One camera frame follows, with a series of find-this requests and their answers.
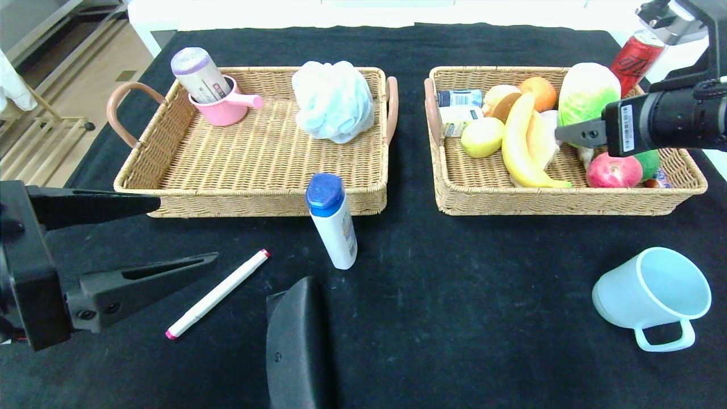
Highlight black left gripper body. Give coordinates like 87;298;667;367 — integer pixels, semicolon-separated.
0;180;71;352

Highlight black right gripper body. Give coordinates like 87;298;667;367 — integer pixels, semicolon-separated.
601;89;698;158

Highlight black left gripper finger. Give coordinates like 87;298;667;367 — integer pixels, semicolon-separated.
26;185;162;232
65;252;219;335

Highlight yellow banana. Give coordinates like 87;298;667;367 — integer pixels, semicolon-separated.
502;92;573;189

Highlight pink round bun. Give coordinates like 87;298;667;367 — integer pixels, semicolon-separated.
482;84;523;124

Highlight yellow lemon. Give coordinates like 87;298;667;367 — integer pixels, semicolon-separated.
461;117;506;158

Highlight light teal mug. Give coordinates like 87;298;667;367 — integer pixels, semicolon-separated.
592;247;712;353

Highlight wicker basket with food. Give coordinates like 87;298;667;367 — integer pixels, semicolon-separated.
423;65;709;216

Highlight wicker basket with toiletries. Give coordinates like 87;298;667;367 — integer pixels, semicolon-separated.
107;66;399;219

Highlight golden bread loaf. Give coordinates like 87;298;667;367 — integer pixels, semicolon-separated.
525;111;561;171

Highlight green round fruit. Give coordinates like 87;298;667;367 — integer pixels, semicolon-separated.
633;149;661;181

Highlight green white napa cabbage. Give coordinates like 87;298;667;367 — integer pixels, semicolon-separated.
558;62;622;130

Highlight red apple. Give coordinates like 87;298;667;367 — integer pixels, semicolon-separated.
586;151;644;189

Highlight large orange fruit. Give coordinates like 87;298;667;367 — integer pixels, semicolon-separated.
520;77;558;112

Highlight red soda can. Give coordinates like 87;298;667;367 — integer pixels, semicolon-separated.
609;30;666;96

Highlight black table cloth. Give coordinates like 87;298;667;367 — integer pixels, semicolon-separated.
0;23;727;409

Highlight wooden rolling rack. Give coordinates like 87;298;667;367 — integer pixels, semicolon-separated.
0;80;97;174

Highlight white marker pink ends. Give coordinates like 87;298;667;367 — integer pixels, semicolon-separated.
165;248;271;341

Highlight small blue labelled bottle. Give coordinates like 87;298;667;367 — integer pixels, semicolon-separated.
436;89;484;108

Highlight white juice carton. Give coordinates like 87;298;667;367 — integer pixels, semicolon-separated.
439;106;483;139

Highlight white hanging cloth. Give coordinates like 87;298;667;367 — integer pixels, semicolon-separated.
0;50;37;112

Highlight pink plastic cup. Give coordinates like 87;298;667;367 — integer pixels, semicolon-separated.
188;75;265;127

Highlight purple capped bottle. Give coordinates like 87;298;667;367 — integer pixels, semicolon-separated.
170;47;233;105

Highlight black curved plastic object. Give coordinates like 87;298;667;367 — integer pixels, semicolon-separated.
266;276;333;409

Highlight grey metal shelf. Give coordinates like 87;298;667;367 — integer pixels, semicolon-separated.
0;0;128;74

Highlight white bottle blue cap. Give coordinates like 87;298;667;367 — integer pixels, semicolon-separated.
306;173;358;270

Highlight light blue bath loofah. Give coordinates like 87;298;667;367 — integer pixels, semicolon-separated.
291;61;375;144

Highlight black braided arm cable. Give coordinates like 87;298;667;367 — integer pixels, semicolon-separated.
696;78;727;98

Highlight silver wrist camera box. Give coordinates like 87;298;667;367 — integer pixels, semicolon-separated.
636;0;696;46

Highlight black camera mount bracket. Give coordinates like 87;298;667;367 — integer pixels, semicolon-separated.
647;0;727;94

